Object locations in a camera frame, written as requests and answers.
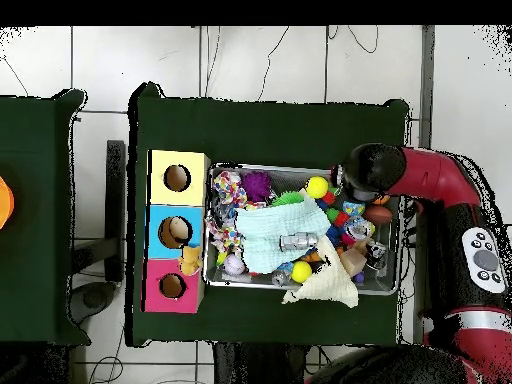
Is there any mint waffle cloth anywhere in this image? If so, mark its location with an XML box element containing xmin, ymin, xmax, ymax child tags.
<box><xmin>235</xmin><ymin>195</ymin><xmax>332</xmax><ymax>275</ymax></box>

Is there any silver toy camera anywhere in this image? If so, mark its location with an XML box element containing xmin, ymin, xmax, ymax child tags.
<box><xmin>278</xmin><ymin>231</ymin><xmax>320</xmax><ymax>253</ymax></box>

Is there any orange brown rubber toy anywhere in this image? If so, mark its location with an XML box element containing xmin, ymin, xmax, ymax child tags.
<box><xmin>177</xmin><ymin>245</ymin><xmax>204</xmax><ymax>277</ymax></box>

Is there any cream waffle cloth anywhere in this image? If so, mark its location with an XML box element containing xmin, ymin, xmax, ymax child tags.
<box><xmin>280</xmin><ymin>235</ymin><xmax>360</xmax><ymax>309</ymax></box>

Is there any wooden box with three holes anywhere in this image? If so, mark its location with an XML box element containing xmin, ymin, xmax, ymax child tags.
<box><xmin>141</xmin><ymin>149</ymin><xmax>212</xmax><ymax>315</ymax></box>

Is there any shallow clear mesh bin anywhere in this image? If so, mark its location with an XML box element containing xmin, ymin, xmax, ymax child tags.
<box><xmin>202</xmin><ymin>162</ymin><xmax>405</xmax><ymax>297</ymax></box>

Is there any purple spiky ball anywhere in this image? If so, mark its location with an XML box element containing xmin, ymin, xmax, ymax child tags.
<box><xmin>240</xmin><ymin>170</ymin><xmax>274</xmax><ymax>203</ymax></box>

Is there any green spiky ball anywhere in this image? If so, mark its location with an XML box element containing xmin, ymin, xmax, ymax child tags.
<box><xmin>271</xmin><ymin>190</ymin><xmax>305</xmax><ymax>208</ymax></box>

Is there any colourful confetti print packet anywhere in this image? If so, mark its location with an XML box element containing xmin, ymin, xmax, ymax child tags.
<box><xmin>205</xmin><ymin>169</ymin><xmax>249</xmax><ymax>253</ymax></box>

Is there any white baseball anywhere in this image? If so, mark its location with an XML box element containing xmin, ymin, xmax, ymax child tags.
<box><xmin>222</xmin><ymin>253</ymin><xmax>246</xmax><ymax>276</ymax></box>

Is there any yellow ball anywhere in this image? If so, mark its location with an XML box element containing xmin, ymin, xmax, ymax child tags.
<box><xmin>305</xmin><ymin>176</ymin><xmax>329</xmax><ymax>200</ymax></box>
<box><xmin>290</xmin><ymin>260</ymin><xmax>314</xmax><ymax>284</ymax></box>

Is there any dark green tablecloth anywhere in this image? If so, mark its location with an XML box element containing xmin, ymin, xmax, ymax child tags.
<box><xmin>125</xmin><ymin>82</ymin><xmax>411</xmax><ymax>348</ymax></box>
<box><xmin>0</xmin><ymin>88</ymin><xmax>91</xmax><ymax>346</ymax></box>

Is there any blue globe ball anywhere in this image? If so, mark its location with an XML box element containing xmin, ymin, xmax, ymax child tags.
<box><xmin>342</xmin><ymin>200</ymin><xmax>367</xmax><ymax>217</ymax></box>

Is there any brown toy football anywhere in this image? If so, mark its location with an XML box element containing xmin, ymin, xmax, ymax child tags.
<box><xmin>362</xmin><ymin>204</ymin><xmax>394</xmax><ymax>226</ymax></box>

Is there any dark grey floor base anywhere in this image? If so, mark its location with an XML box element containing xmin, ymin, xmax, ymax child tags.
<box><xmin>69</xmin><ymin>281</ymin><xmax>118</xmax><ymax>325</ymax></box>

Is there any orange round object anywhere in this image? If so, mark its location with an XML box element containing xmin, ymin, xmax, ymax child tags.
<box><xmin>0</xmin><ymin>175</ymin><xmax>16</xmax><ymax>231</ymax></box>

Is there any black pedestal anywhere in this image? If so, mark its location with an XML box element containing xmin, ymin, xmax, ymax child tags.
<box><xmin>211</xmin><ymin>341</ymin><xmax>309</xmax><ymax>384</ymax></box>

